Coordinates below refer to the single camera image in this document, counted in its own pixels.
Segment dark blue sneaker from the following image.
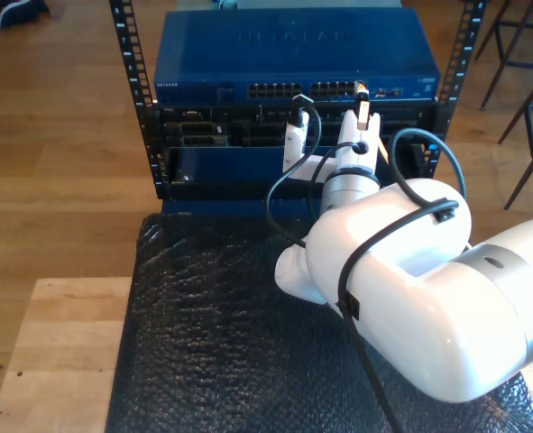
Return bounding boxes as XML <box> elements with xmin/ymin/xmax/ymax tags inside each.
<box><xmin>0</xmin><ymin>0</ymin><xmax>51</xmax><ymax>29</ymax></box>

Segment blue rack base plate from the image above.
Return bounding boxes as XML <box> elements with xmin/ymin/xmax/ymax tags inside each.
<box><xmin>161</xmin><ymin>197</ymin><xmax>324</xmax><ymax>218</ymax></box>

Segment blue rack tray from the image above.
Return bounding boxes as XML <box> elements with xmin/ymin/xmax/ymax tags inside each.
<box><xmin>164</xmin><ymin>143</ymin><xmax>429</xmax><ymax>199</ymax></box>

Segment black camera cable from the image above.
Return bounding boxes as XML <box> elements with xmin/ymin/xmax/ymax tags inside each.
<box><xmin>264</xmin><ymin>93</ymin><xmax>470</xmax><ymax>433</ymax></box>

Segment black rack server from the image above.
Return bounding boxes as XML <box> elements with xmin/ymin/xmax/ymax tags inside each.
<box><xmin>156</xmin><ymin>104</ymin><xmax>438</xmax><ymax>149</ymax></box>

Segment yellow network cable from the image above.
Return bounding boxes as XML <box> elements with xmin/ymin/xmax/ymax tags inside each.
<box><xmin>353</xmin><ymin>79</ymin><xmax>390</xmax><ymax>166</ymax></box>

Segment blue network switch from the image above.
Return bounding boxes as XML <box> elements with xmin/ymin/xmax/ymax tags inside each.
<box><xmin>152</xmin><ymin>7</ymin><xmax>442</xmax><ymax>106</ymax></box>

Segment black bubble-wrap mat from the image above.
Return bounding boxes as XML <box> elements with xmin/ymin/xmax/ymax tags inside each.
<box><xmin>105</xmin><ymin>211</ymin><xmax>533</xmax><ymax>433</ymax></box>

